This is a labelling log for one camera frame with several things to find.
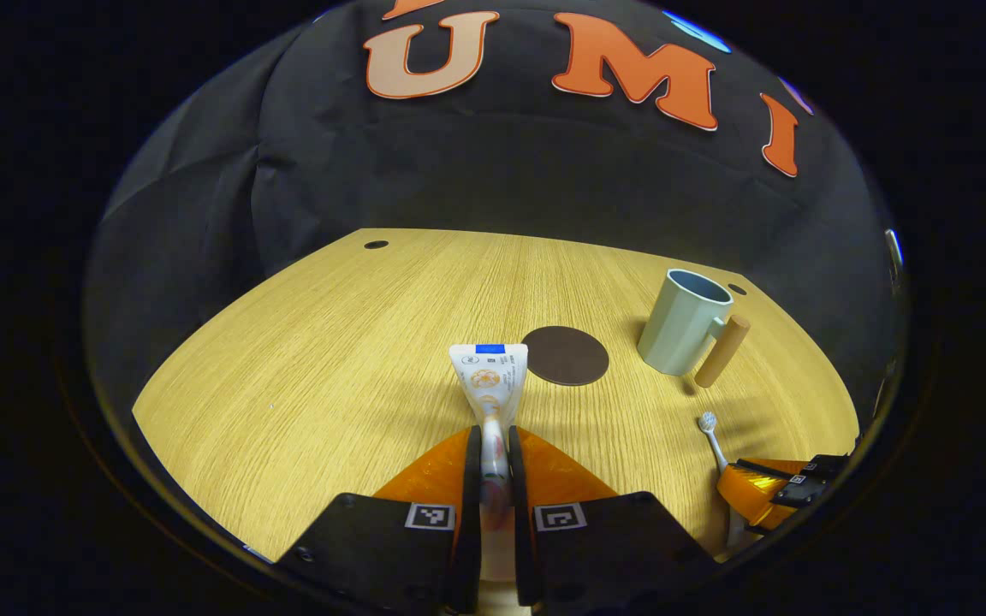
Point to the white toothbrush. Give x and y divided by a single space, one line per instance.
707 421

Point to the white toothpaste tube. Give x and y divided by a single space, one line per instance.
489 376

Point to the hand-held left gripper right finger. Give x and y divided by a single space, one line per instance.
517 513

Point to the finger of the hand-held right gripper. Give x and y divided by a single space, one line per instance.
801 468
750 496

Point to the smartphone on gripper mount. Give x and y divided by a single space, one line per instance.
893 248

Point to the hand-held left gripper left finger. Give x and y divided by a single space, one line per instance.
470 513

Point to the round dark brown coaster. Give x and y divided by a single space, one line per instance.
566 355

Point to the black backdrop cloth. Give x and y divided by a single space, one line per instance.
493 171

